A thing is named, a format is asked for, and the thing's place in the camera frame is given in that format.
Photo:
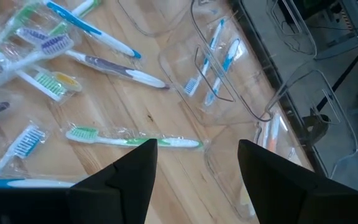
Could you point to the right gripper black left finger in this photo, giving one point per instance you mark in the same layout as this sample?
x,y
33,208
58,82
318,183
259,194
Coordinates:
x,y
126,193

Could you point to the clear plastic bin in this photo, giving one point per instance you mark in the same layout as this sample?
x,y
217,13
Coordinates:
x,y
154,15
228,174
247,81

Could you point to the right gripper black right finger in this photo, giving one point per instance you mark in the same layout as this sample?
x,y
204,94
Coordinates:
x,y
278,193

